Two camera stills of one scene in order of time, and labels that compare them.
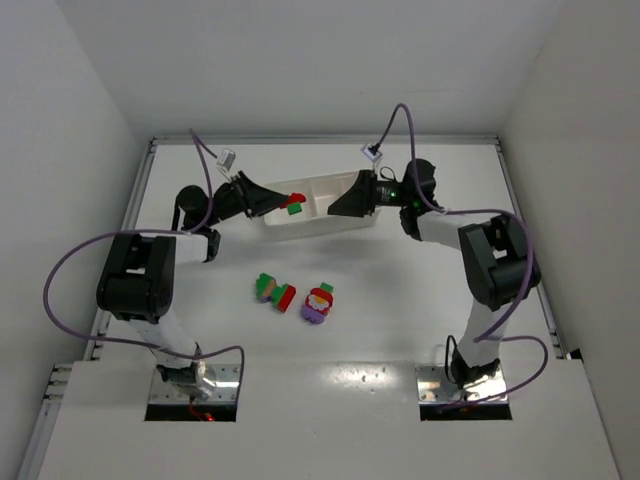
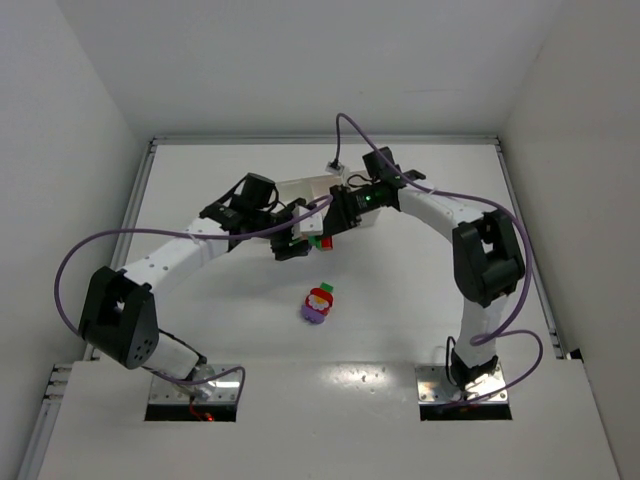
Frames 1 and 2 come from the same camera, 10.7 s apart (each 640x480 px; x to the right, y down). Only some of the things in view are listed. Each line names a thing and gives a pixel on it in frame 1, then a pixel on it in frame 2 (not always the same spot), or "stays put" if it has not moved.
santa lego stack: x=318 y=303 stays put
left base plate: x=227 y=389 stays put
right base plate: x=435 y=387 stays put
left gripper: x=242 y=194 → x=286 y=232
